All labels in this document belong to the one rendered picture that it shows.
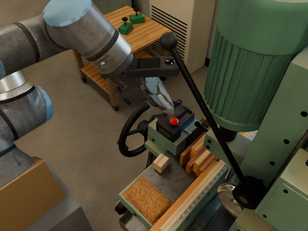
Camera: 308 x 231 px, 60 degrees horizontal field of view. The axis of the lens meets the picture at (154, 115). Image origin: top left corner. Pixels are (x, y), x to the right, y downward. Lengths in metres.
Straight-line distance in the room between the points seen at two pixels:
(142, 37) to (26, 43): 1.61
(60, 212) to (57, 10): 0.94
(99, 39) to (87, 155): 1.58
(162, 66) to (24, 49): 0.28
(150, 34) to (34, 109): 1.32
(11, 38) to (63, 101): 1.91
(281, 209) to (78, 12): 0.51
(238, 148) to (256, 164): 0.11
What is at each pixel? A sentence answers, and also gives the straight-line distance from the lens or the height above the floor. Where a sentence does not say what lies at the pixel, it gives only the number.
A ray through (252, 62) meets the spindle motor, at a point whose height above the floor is 1.39.
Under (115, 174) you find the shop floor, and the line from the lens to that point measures 1.95.
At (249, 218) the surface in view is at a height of 1.08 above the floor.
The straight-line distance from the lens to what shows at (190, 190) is 0.84.
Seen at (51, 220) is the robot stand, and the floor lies 0.55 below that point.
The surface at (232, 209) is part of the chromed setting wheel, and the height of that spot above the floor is 0.99.
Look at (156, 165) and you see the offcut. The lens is 0.88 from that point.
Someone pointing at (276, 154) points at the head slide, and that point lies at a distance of 0.64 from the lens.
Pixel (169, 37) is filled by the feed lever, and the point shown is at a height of 1.41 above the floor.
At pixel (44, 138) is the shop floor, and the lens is 2.27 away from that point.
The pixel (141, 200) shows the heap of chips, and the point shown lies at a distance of 0.83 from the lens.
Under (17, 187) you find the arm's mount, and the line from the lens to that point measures 1.08.
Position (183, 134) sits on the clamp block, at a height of 0.96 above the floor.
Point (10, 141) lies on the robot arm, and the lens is 1.11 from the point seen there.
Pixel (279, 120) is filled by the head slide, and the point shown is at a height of 1.29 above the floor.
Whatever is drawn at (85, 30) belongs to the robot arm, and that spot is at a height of 1.42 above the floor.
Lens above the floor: 1.69
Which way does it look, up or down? 49 degrees down
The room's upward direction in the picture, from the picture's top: straight up
